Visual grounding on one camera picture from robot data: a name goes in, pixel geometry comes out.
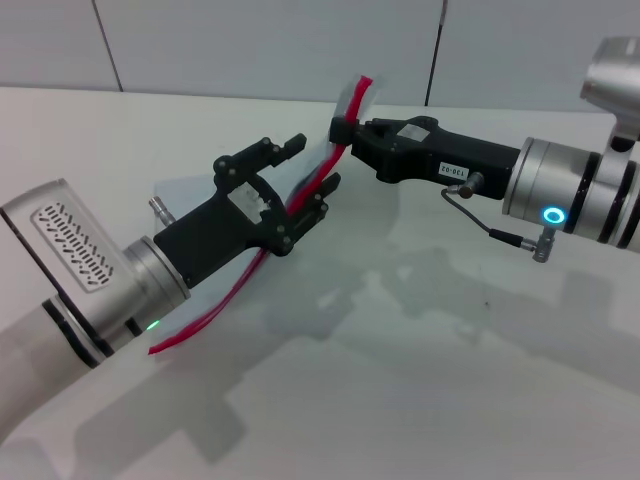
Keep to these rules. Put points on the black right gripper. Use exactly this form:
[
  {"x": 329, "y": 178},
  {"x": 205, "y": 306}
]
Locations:
[{"x": 430, "y": 155}]

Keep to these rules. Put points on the clear document bag red zip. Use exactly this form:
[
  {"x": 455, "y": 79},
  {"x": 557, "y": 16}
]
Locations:
[{"x": 341, "y": 156}]

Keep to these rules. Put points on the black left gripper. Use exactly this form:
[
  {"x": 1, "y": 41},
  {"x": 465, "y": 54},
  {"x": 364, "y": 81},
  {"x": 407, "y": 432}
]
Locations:
[{"x": 215, "y": 230}]

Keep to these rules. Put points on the silver connector plug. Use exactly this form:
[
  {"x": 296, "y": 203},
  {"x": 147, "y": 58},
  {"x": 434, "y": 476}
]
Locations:
[{"x": 161, "y": 210}]

